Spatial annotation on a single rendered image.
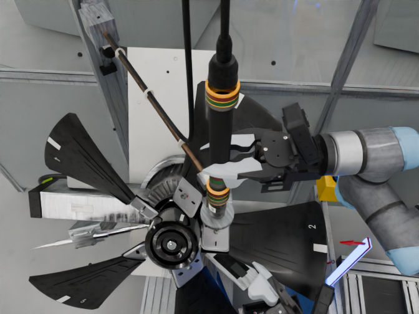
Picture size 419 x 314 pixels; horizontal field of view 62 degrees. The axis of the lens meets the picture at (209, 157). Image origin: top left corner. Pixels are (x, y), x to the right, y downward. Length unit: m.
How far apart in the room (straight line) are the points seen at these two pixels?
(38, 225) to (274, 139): 1.95
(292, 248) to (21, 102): 1.34
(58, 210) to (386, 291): 1.55
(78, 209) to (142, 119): 0.30
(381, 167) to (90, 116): 1.32
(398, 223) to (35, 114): 1.54
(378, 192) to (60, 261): 1.85
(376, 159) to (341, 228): 1.67
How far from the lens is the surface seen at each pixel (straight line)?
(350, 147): 0.60
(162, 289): 1.96
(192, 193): 0.78
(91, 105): 1.62
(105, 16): 1.04
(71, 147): 0.80
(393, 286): 2.01
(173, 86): 0.97
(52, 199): 1.02
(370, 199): 0.69
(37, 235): 2.34
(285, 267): 0.83
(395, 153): 0.63
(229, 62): 0.41
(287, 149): 0.57
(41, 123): 1.83
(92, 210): 0.98
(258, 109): 0.72
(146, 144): 1.00
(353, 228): 2.30
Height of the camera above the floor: 1.95
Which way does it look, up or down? 55 degrees down
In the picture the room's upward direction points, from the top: straight up
